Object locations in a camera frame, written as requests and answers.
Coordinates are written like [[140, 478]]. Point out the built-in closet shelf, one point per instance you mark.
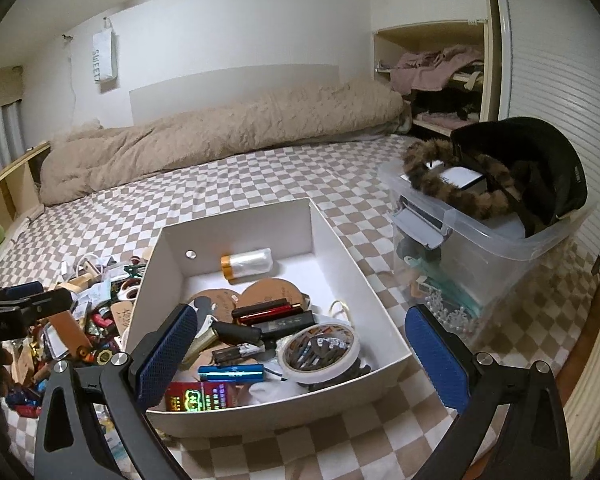
[[430, 35]]

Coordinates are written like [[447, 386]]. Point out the round wooden coaster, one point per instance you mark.
[[215, 302]]

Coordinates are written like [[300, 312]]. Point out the grey bin latch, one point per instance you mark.
[[420, 225]]

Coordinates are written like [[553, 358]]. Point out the round cork coasters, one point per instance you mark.
[[275, 292]]

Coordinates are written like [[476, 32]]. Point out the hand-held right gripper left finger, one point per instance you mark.
[[165, 355]]

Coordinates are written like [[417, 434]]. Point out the white louvre door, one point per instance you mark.
[[555, 60]]

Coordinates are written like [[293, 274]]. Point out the blue lighter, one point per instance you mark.
[[230, 372]]

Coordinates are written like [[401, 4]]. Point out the beige drawn curtain valance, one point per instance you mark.
[[0, 87]]

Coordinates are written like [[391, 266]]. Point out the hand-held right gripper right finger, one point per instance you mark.
[[437, 355]]

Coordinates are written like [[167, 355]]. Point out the brass tube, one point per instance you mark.
[[200, 345]]

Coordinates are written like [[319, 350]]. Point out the dark red lighter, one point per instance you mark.
[[265, 312]]

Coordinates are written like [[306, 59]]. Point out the white shoe box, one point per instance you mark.
[[330, 260]]

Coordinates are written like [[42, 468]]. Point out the pearl tiara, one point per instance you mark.
[[450, 312]]

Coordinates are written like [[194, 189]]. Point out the pale blue curtain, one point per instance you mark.
[[0, 140]]

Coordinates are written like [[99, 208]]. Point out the clear plastic storage bin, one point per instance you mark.
[[480, 270]]

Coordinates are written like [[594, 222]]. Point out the large white tape roll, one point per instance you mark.
[[305, 374]]

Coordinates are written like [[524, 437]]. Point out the clear tube orange cap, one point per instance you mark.
[[247, 262]]

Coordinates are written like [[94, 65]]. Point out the white black-edged box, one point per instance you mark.
[[460, 180]]

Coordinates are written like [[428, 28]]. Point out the white hanging paper bag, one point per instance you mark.
[[105, 55]]

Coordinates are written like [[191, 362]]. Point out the checkered bed sheet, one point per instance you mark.
[[260, 180]]

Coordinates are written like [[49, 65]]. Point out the dark clothes pile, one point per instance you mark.
[[445, 105]]

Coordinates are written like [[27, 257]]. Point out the wooden headboard shelf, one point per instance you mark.
[[10, 185]]

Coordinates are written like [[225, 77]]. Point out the pile of colourful lighters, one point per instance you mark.
[[95, 340]]

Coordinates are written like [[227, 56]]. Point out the pink clothes pile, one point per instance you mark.
[[430, 67]]

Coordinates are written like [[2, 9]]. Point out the brown lighter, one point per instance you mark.
[[237, 352]]

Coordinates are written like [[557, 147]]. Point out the beige quilt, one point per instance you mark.
[[205, 135]]

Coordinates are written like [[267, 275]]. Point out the leopard fur trim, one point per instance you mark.
[[430, 170]]

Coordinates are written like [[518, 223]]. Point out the black rectangular box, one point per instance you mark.
[[290, 322]]

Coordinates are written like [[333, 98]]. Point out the red green packet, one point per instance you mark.
[[200, 395]]

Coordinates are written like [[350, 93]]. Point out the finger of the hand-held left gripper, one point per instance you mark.
[[50, 302], [15, 292]]

